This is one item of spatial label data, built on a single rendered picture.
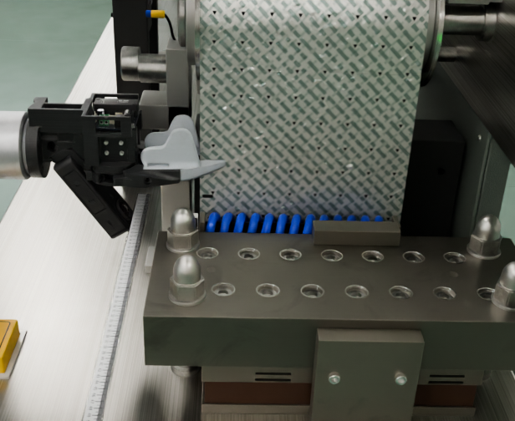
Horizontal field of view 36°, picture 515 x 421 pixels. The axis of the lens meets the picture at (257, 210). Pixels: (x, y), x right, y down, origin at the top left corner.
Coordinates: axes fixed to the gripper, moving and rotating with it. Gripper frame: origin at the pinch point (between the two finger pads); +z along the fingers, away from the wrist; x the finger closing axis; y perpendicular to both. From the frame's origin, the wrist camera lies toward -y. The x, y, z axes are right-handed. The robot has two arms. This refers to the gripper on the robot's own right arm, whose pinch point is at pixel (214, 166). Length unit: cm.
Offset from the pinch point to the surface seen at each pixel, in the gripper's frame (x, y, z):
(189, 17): 0.4, 16.7, -2.7
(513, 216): 189, -110, 114
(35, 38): 412, -110, -124
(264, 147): -0.3, 2.6, 5.6
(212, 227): -3.7, -5.8, 0.0
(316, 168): -0.3, 0.2, 11.5
